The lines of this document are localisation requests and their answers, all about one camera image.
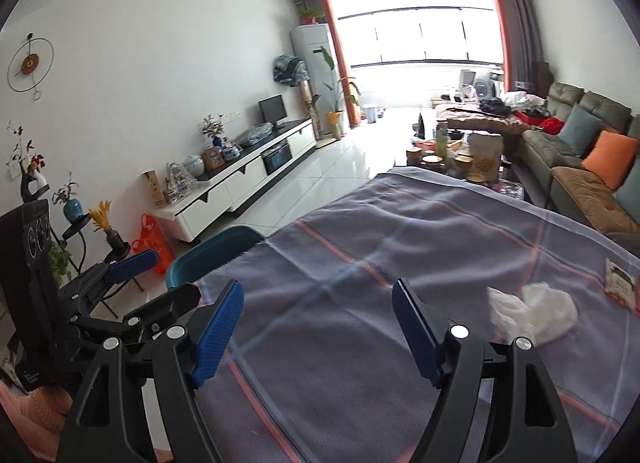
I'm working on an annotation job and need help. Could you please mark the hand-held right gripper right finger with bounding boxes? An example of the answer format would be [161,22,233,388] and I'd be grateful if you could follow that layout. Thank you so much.
[391,278,581,463]

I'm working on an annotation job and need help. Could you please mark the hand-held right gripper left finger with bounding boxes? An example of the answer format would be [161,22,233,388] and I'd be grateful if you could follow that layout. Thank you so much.
[55,279,246,463]

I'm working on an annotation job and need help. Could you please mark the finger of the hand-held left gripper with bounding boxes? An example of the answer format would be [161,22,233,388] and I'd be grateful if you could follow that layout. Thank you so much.
[120,283,202,344]
[75,249,159,304]

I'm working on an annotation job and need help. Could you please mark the person's left forearm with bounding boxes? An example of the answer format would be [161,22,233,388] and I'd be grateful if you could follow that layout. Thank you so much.
[0,383,76,463]

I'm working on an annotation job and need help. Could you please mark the red plastic bag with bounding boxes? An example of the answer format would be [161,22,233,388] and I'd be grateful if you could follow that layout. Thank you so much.
[131,214,176,276]

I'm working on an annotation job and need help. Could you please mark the black vase yellow dried flowers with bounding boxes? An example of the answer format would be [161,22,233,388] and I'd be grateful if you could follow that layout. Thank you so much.
[89,200,129,254]

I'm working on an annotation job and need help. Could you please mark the black metal plant stand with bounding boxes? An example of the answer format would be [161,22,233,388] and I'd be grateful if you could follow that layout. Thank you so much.
[60,220,138,319]

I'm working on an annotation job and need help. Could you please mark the teal chair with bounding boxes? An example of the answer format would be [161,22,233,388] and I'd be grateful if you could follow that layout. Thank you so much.
[165,226,266,291]

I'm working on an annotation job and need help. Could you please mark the tall yellow box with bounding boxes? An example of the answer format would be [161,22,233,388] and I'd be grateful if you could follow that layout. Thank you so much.
[142,170,167,209]

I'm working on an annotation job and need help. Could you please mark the blue vase with plant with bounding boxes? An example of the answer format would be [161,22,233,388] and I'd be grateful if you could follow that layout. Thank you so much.
[52,173,84,224]

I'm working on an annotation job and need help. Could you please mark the grey plaid blanket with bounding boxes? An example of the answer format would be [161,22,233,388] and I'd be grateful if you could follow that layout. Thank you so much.
[192,166,640,463]

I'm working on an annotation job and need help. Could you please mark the glass ornament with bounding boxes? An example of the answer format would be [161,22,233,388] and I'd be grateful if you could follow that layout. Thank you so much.
[165,162,194,204]

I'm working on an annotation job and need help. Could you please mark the white ceramic jar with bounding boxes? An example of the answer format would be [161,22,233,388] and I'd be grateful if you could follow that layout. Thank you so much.
[182,154,206,179]

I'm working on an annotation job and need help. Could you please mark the crumpled white plastic bag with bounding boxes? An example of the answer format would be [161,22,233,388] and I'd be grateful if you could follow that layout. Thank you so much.
[487,281,579,346]

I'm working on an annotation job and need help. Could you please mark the white vase red flowers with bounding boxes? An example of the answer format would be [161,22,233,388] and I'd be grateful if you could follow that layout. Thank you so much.
[6,123,51,202]

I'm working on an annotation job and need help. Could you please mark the white black-topped cabinet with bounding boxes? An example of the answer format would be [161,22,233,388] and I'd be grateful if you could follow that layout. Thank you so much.
[152,119,318,244]

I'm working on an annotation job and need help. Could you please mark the flower vase with branches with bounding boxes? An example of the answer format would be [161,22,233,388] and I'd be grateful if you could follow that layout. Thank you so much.
[201,114,226,149]

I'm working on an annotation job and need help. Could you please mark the group of lidded jars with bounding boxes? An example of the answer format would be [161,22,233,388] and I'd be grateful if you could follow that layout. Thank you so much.
[406,140,488,185]

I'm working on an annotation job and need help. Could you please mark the dark coffee table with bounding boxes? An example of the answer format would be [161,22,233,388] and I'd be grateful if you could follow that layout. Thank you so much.
[400,123,531,204]

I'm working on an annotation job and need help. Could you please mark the plastic-wrapped bundle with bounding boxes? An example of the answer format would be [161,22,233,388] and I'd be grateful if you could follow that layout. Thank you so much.
[240,124,273,147]

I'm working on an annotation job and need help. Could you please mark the white paper bag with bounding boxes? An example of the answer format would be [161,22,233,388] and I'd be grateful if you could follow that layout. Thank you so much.
[467,132,503,181]

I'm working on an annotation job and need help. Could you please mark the black monitor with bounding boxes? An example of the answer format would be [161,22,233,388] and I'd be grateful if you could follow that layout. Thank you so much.
[258,94,289,131]

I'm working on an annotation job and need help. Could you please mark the black and white packet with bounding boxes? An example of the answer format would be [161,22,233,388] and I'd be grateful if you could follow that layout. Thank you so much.
[602,258,639,314]

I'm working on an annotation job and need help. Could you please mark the brown ottoman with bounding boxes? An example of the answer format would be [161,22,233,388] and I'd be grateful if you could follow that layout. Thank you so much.
[435,98,531,135]

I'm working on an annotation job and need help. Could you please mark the brown sofa seat mat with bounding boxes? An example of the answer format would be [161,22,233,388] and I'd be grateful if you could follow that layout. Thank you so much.
[550,166,636,232]

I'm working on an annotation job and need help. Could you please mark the grey-green sofa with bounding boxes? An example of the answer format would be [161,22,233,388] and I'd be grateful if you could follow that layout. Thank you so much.
[517,82,640,249]

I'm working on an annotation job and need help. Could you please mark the tall plant in orange pot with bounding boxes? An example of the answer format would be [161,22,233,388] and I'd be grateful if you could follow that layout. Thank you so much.
[312,46,361,137]

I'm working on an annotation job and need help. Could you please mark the gold column stand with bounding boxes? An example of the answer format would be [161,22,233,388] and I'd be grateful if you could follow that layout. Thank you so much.
[299,80,321,142]

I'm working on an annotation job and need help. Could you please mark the black clothes pile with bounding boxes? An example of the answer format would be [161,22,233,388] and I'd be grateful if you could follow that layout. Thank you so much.
[480,98,512,117]

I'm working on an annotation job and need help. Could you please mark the plastic-covered fan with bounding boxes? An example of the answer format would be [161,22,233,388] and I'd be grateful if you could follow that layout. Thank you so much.
[272,54,308,89]

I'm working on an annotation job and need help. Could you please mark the white fan heater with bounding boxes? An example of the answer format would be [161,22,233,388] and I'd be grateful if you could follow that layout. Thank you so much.
[472,70,499,100]

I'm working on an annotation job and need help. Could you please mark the large blue-grey cushion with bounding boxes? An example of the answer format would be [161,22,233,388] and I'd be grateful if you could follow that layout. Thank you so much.
[612,163,640,224]

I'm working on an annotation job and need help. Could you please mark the small blue-grey cushion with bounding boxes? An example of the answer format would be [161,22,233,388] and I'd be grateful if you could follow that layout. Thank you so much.
[557,104,603,159]

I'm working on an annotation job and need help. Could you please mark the orange cushion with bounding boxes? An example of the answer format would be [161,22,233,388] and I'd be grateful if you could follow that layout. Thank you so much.
[581,130,635,185]

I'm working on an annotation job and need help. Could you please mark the white standing air conditioner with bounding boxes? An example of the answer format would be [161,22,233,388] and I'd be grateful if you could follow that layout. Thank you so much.
[291,23,346,137]

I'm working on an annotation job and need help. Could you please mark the orange and grey curtain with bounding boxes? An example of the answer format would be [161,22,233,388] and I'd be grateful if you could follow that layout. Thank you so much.
[305,0,363,129]
[490,0,548,94]

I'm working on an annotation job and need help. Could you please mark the round metal wall clock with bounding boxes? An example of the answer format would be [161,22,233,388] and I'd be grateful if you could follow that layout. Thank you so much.
[6,33,55,102]

